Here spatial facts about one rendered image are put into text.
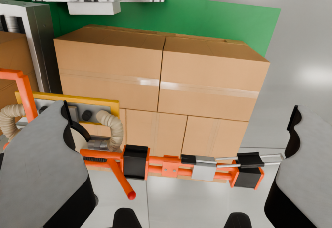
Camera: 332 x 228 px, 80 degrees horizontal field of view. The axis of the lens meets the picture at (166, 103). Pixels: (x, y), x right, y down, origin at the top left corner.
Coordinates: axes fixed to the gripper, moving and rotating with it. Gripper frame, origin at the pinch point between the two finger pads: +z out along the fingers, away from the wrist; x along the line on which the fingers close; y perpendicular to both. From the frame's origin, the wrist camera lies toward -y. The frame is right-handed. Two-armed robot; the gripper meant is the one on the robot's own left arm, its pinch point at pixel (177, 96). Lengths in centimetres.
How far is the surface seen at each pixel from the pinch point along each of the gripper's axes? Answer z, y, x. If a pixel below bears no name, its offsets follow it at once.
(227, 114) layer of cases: 98, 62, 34
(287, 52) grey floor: 152, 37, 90
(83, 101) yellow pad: 45, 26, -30
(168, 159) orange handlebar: 34, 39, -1
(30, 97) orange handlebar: 34, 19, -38
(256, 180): 32, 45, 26
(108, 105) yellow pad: 45, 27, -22
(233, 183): 32, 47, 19
